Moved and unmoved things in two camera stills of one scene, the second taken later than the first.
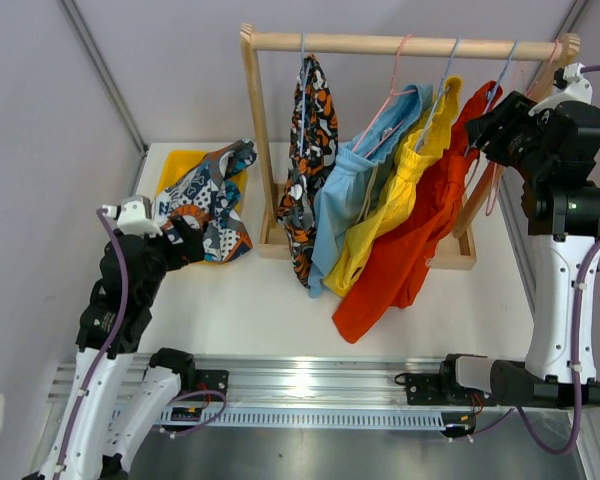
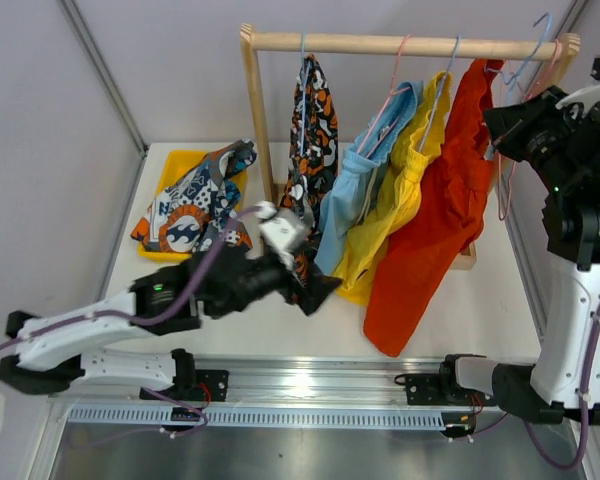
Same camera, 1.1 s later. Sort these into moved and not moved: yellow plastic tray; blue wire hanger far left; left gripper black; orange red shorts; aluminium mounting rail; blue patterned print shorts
Moved: left gripper black; orange red shorts
Not moved: aluminium mounting rail; yellow plastic tray; blue patterned print shorts; blue wire hanger far left
